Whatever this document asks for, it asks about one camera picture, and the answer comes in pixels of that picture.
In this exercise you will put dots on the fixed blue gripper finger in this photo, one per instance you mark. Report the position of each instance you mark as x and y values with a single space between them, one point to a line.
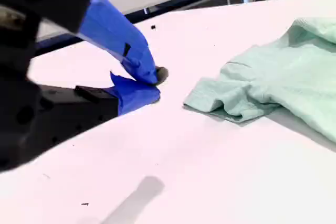
136 95

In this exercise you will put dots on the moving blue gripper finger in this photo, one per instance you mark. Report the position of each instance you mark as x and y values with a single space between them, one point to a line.
115 30

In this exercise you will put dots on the pale green T-shirt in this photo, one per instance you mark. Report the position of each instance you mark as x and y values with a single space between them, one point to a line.
275 77

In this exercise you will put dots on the dark blue frame bar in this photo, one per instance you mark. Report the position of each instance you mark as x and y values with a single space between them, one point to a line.
170 7

